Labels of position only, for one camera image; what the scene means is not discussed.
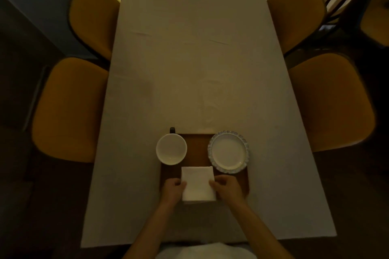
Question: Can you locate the white paper napkin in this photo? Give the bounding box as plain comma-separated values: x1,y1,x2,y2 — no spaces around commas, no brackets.
181,166,217,202

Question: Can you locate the yellow upholstered chair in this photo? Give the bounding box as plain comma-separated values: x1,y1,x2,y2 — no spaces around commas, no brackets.
360,0,389,47
68,0,121,62
266,0,327,55
32,57,109,164
288,52,377,153

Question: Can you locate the person's left hand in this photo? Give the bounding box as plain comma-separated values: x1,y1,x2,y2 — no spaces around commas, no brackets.
160,178,188,205

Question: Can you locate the person's right forearm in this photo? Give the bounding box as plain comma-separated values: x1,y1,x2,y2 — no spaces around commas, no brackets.
232,201,295,259

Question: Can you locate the person's white shirt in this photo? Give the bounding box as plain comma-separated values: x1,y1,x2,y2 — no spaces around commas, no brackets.
155,242,258,259

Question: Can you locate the white mug with dark handle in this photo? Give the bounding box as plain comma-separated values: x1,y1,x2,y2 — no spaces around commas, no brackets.
156,127,188,166

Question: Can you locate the white plate with patterned rim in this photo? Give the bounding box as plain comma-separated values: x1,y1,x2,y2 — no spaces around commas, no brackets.
207,130,250,174

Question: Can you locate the person's right hand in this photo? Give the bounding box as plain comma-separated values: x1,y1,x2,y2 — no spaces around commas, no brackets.
209,174,244,205

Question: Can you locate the grey tablecloth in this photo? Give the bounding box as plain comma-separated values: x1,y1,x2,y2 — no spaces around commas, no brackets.
80,0,337,248

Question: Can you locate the person's left forearm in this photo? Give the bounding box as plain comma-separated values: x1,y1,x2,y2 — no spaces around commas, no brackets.
122,203,177,259

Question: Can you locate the brown rectangular placemat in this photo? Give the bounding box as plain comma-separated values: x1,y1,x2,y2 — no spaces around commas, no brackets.
160,133,250,199

